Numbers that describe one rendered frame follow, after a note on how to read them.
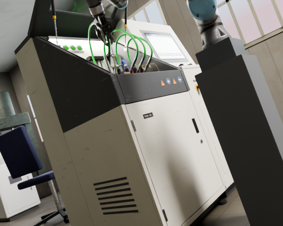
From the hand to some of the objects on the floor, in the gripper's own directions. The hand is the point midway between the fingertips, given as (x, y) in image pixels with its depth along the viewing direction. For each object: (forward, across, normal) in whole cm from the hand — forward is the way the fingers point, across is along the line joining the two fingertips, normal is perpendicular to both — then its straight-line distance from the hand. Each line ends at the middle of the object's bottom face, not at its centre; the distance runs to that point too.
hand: (108, 43), depth 160 cm
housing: (+138, -23, -27) cm, 142 cm away
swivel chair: (+188, -112, +55) cm, 226 cm away
